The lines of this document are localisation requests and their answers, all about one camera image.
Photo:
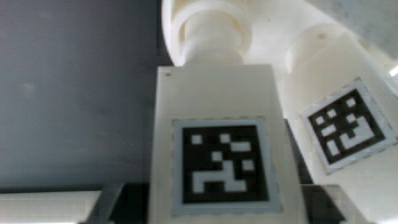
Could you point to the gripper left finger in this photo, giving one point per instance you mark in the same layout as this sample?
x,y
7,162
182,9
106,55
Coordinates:
x,y
122,204

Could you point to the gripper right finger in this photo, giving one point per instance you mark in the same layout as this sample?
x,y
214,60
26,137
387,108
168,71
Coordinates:
x,y
330,206

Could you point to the white stool leg with tag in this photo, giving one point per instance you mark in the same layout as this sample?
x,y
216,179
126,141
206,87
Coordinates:
x,y
342,111

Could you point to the white round stool seat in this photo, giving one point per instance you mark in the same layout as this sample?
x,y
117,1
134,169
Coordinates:
x,y
246,31

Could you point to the white front fence wall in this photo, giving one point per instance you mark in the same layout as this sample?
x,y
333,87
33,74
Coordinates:
x,y
47,208

